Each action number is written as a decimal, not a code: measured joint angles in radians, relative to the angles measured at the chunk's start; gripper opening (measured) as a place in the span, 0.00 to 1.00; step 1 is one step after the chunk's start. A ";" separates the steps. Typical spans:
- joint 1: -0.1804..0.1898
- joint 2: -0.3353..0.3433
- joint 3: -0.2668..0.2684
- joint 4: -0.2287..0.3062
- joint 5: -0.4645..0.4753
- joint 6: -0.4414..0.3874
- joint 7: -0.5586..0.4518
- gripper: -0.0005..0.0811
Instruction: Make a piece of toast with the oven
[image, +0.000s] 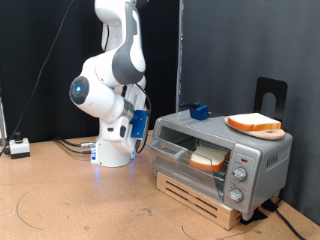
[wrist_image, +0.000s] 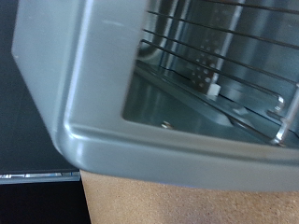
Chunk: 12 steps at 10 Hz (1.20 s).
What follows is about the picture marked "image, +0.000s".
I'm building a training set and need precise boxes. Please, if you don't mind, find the black metal bookend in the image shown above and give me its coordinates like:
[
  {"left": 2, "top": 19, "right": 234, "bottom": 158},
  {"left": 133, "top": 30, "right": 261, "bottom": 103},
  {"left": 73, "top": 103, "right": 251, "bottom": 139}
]
[{"left": 254, "top": 76, "right": 288, "bottom": 129}]

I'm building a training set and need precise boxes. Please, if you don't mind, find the white emergency stop box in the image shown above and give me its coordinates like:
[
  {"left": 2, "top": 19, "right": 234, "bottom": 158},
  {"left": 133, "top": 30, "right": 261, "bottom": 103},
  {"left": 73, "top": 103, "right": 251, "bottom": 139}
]
[{"left": 8, "top": 131, "right": 31, "bottom": 160}]

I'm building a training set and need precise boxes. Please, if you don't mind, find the wire oven rack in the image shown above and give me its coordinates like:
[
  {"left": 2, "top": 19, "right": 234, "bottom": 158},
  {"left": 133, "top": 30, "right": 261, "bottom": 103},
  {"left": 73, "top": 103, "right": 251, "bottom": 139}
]
[{"left": 156, "top": 136, "right": 232, "bottom": 184}]

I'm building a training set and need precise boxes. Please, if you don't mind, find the silver toaster oven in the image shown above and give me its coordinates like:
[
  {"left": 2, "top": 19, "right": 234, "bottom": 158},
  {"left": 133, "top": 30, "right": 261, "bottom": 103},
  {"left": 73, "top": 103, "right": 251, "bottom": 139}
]
[{"left": 148, "top": 109, "right": 294, "bottom": 222}]

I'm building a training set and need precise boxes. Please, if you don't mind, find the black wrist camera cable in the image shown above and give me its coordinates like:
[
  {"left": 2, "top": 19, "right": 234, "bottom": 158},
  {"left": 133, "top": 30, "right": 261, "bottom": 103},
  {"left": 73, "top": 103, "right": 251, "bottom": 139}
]
[{"left": 133, "top": 82, "right": 153, "bottom": 155}]

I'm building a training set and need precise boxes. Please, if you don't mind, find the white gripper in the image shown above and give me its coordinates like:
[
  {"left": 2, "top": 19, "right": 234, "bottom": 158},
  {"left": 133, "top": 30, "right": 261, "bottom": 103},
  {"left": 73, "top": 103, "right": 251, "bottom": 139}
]
[{"left": 101, "top": 87, "right": 149, "bottom": 154}]

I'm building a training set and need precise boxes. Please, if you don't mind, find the blue spatula holder block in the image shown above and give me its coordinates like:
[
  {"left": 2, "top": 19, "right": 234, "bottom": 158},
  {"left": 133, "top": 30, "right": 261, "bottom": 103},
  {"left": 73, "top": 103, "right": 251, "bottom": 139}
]
[{"left": 189, "top": 101, "right": 210, "bottom": 121}]

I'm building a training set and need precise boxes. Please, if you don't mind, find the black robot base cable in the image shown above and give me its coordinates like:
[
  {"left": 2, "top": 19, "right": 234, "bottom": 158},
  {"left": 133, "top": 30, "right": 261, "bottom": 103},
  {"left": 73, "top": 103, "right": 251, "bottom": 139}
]
[
  {"left": 54, "top": 136, "right": 96, "bottom": 148},
  {"left": 56, "top": 139, "right": 93, "bottom": 155}
]

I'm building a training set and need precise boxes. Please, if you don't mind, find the white bread slice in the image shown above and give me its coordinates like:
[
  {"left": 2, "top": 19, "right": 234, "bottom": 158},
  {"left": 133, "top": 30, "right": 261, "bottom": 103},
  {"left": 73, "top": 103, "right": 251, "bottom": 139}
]
[
  {"left": 188, "top": 145, "right": 231, "bottom": 172},
  {"left": 227, "top": 112, "right": 283, "bottom": 132}
]

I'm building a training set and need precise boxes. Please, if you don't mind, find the black oven power cable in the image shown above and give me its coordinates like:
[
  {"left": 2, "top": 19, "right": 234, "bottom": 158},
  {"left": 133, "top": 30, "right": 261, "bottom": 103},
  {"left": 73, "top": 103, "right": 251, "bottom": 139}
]
[{"left": 274, "top": 208, "right": 306, "bottom": 240}]

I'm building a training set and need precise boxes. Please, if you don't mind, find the silver oven knob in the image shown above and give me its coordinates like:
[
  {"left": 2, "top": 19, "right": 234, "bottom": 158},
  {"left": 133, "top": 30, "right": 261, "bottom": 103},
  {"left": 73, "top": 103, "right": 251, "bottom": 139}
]
[
  {"left": 227, "top": 188, "right": 244, "bottom": 204},
  {"left": 232, "top": 166, "right": 248, "bottom": 183}
]

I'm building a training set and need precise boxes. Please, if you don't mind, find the wooden slatted crate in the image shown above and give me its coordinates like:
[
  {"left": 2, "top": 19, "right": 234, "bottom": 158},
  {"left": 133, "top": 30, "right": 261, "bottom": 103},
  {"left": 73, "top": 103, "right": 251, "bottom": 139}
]
[{"left": 155, "top": 171, "right": 243, "bottom": 232}]

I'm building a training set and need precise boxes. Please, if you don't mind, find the grey metal frame leg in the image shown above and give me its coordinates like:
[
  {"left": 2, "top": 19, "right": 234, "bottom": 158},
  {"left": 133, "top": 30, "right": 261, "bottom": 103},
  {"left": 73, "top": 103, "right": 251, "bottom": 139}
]
[{"left": 0, "top": 98, "right": 8, "bottom": 146}]

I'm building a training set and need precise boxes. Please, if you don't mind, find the thin black hanging cable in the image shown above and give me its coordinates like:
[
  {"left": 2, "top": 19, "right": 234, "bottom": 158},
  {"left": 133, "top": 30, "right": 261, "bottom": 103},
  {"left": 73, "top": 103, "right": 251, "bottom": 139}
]
[{"left": 0, "top": 0, "right": 76, "bottom": 156}]

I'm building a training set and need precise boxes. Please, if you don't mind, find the round wooden cutting board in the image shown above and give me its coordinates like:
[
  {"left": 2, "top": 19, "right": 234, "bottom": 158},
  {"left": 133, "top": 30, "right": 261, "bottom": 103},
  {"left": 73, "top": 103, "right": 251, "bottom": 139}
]
[{"left": 223, "top": 115, "right": 287, "bottom": 141}]

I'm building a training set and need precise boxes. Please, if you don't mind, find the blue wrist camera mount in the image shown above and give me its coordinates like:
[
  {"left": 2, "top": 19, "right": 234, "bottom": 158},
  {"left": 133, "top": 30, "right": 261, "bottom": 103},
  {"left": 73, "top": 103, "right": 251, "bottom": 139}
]
[{"left": 129, "top": 109, "right": 149, "bottom": 139}]

